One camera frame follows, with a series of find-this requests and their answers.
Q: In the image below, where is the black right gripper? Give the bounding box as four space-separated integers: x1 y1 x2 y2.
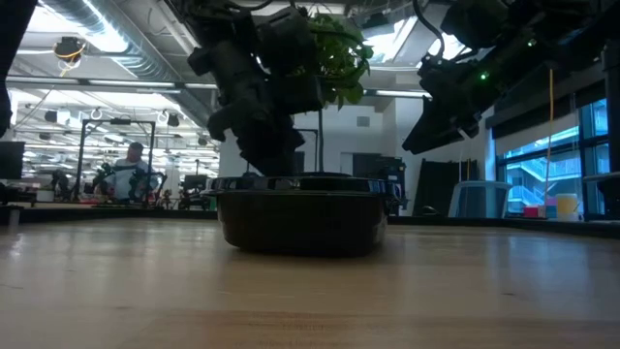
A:
400 49 496 156

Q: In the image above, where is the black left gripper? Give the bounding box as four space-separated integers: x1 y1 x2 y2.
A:
206 37 307 177

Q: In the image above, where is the black plastic tupperware container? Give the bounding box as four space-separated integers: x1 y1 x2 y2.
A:
206 174 397 258

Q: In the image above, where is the black folding panel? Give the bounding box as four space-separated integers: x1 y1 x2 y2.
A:
415 158 480 217

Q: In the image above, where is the black background cabinet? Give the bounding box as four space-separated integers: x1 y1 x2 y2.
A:
352 153 409 217

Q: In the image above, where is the black background chair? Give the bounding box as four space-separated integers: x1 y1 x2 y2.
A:
179 174 210 210

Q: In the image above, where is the white office chair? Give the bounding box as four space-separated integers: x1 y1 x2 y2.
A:
448 180 513 219

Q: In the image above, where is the green potted plant black pot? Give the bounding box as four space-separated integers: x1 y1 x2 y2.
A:
304 12 375 179

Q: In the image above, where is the person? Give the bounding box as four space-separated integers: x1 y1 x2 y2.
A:
108 142 161 203

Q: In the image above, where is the yellow container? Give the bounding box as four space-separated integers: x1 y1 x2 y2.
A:
555 193 580 222

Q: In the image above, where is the black monitor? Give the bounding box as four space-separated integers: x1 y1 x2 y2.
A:
0 141 25 180

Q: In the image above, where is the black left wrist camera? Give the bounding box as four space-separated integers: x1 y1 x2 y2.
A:
256 9 325 115

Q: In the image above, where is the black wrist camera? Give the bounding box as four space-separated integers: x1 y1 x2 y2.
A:
256 9 325 115
439 0 510 50

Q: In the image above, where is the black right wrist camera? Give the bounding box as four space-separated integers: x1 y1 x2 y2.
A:
439 0 510 50

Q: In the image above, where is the yellow hanging cord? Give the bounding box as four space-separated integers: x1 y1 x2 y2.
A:
546 67 554 193

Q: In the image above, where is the black vertical frame post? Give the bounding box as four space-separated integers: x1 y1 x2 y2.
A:
602 41 620 220

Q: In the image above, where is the black ceiling device yellow cable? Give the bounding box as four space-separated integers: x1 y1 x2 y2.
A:
52 36 88 64

